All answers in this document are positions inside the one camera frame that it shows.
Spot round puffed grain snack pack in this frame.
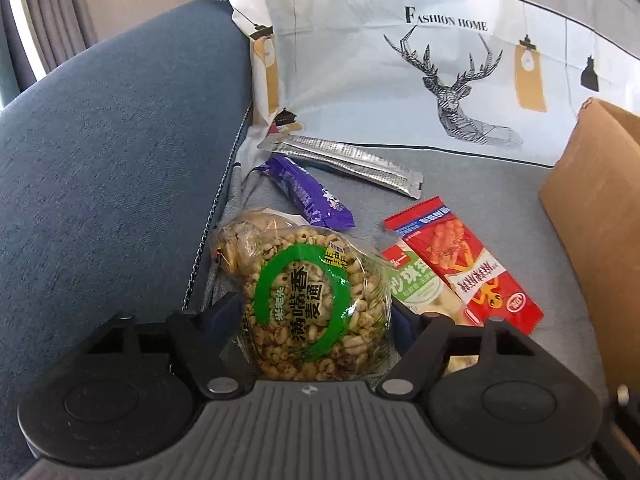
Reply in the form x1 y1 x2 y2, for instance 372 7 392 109
208 209 392 382

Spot red spicy snack packet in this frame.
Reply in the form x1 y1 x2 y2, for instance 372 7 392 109
384 196 544 335

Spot green white snack packet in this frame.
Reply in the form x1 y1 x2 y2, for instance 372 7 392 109
380 242 482 376

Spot brown cardboard box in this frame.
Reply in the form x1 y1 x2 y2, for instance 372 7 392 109
539 98 640 389

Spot blue sofa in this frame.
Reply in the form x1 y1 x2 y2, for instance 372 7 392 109
1 0 252 478

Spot silver foil snack stick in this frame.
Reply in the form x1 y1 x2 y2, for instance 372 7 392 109
258 133 424 200

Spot purple snack bar wrapper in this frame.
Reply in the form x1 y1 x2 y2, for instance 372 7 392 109
258 155 355 231

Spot grey deer print sofa cover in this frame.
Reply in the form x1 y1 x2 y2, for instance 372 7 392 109
186 0 640 411

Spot grey window curtain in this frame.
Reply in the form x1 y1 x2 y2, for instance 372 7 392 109
1 0 96 106

